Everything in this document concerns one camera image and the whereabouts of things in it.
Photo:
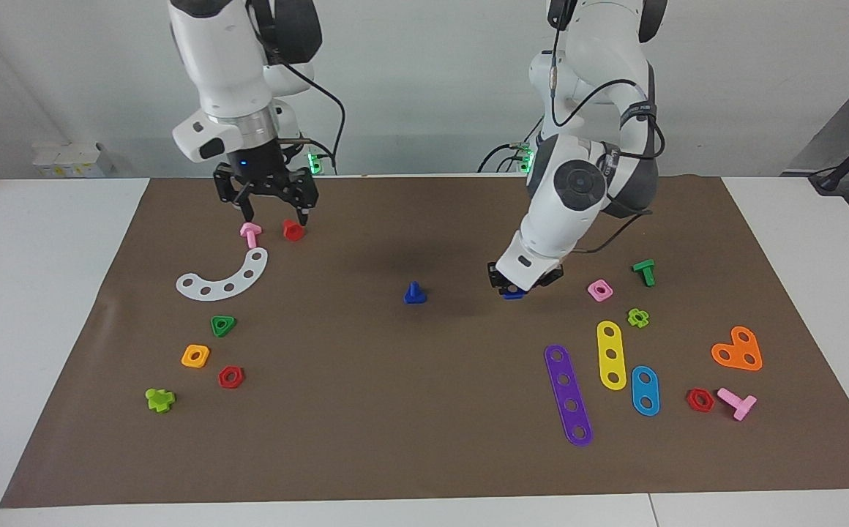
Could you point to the lime green cross nut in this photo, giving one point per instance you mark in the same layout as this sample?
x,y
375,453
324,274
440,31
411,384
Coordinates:
x,y
644,322

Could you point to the yellow three-hole strip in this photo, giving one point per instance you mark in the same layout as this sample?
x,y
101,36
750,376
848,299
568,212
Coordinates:
x,y
610,344

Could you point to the lime green cross screw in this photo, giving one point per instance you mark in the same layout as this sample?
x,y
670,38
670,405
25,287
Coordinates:
x,y
159,401

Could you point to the blue square nut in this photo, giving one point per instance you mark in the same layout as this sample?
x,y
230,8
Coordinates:
x,y
514,296

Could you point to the brown table mat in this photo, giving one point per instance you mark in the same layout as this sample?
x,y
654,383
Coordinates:
x,y
424,410

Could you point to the orange heart-shaped plate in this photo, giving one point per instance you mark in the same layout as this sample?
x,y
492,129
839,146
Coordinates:
x,y
736,350

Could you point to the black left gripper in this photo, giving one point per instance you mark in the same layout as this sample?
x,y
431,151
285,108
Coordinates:
x,y
501,279

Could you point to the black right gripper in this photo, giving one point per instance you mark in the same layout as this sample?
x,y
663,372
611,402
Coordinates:
x,y
257,172

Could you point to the white background box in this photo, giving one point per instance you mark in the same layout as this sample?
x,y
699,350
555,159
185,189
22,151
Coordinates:
x,y
66,161

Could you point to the green triangle nut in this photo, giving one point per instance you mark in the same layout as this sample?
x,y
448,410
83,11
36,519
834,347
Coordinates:
x,y
217,331

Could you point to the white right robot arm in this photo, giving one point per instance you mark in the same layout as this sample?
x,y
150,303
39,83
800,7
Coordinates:
x,y
219,58

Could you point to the green plastic screw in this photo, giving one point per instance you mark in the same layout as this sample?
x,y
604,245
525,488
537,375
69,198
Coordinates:
x,y
646,273

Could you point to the blue triangle-head screw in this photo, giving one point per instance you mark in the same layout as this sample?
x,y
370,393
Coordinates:
x,y
415,296

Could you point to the white curved perforated strip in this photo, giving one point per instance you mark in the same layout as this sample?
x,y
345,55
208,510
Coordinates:
x,y
239,281

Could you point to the purple four-hole strip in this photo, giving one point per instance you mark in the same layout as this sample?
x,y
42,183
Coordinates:
x,y
568,393

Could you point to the orange square nut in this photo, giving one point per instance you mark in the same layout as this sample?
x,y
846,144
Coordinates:
x,y
186,360

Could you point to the pink plastic screw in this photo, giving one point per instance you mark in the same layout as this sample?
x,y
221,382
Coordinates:
x,y
741,404
250,234

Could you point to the blue two-hole strip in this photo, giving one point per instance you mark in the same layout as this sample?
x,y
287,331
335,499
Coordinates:
x,y
645,390

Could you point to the red hexagon nut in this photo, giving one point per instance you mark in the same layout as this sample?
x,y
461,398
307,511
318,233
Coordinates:
x,y
231,384
700,408

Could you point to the pink square nut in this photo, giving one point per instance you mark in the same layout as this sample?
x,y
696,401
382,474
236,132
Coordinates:
x,y
607,296

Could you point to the red plastic screw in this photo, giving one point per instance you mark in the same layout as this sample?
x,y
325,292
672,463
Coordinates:
x,y
293,231

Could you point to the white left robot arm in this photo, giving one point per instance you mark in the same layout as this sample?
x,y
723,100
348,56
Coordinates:
x,y
578,183

